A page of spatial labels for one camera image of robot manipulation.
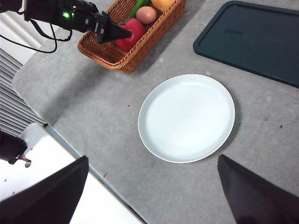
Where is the red wire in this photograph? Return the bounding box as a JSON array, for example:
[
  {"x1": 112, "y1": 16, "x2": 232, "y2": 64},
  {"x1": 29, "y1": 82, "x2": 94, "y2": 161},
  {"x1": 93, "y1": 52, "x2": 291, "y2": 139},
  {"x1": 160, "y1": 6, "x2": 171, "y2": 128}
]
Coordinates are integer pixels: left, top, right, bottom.
[{"x1": 15, "y1": 154, "x2": 32, "y2": 163}]

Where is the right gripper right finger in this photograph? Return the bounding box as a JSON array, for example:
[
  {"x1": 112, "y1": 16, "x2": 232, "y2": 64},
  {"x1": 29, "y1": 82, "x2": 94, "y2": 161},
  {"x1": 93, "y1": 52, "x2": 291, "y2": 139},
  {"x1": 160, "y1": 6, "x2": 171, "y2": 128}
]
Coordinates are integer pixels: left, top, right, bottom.
[{"x1": 217, "y1": 154, "x2": 299, "y2": 224}]

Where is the dark rectangular tray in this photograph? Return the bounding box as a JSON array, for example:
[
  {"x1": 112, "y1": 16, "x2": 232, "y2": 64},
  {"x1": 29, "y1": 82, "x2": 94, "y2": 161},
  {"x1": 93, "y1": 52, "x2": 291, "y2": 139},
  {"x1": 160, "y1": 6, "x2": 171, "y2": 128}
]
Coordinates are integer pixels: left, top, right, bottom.
[{"x1": 192, "y1": 0, "x2": 299, "y2": 89}]

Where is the white round plate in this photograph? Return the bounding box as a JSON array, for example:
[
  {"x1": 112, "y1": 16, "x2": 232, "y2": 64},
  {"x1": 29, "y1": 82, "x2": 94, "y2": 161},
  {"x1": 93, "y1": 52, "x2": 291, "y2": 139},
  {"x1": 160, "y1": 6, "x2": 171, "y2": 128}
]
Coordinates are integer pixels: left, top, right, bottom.
[{"x1": 137, "y1": 74, "x2": 236, "y2": 163}]

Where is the brown wicker basket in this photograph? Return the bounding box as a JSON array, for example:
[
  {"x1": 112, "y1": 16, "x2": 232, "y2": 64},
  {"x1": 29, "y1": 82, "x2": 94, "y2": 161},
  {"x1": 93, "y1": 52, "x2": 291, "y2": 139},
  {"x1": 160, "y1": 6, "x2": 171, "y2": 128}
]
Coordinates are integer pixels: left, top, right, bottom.
[{"x1": 77, "y1": 0, "x2": 187, "y2": 74}]

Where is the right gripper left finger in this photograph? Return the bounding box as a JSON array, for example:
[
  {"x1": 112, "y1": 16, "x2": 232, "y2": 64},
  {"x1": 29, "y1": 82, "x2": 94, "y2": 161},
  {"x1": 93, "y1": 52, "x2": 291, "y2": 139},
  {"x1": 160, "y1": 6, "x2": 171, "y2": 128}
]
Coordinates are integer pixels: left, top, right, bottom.
[{"x1": 0, "y1": 155, "x2": 90, "y2": 224}]

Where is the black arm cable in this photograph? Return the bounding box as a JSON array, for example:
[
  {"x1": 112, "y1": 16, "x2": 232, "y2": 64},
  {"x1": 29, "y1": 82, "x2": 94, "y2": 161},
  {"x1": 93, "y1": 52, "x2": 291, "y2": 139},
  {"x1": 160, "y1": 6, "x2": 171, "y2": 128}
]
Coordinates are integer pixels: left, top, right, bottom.
[
  {"x1": 29, "y1": 18, "x2": 73, "y2": 47},
  {"x1": 0, "y1": 34, "x2": 58, "y2": 54}
]

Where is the red tomato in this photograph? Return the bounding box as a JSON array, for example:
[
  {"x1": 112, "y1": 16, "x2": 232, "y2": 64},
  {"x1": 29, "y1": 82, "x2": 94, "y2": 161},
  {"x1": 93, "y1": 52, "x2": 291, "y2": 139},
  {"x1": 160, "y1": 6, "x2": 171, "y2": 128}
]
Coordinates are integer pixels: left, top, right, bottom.
[{"x1": 114, "y1": 18, "x2": 148, "y2": 52}]

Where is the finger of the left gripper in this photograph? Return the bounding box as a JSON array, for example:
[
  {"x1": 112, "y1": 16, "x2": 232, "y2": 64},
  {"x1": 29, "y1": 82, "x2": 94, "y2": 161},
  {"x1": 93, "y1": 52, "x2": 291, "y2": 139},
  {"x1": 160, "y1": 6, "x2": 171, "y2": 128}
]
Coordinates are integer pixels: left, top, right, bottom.
[{"x1": 101, "y1": 20, "x2": 133, "y2": 44}]

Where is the green chili pepper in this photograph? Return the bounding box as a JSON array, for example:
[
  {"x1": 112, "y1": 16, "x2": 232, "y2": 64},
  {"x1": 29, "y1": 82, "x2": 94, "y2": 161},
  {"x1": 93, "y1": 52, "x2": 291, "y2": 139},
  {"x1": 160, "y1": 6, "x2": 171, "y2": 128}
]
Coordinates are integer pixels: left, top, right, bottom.
[{"x1": 128, "y1": 0, "x2": 151, "y2": 19}]

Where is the white slatted panel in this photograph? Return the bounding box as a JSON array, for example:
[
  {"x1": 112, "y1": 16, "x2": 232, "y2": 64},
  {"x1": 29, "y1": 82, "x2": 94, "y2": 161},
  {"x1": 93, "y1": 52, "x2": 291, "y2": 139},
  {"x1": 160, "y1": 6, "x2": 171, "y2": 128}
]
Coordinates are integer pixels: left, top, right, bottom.
[{"x1": 0, "y1": 10, "x2": 49, "y2": 138}]

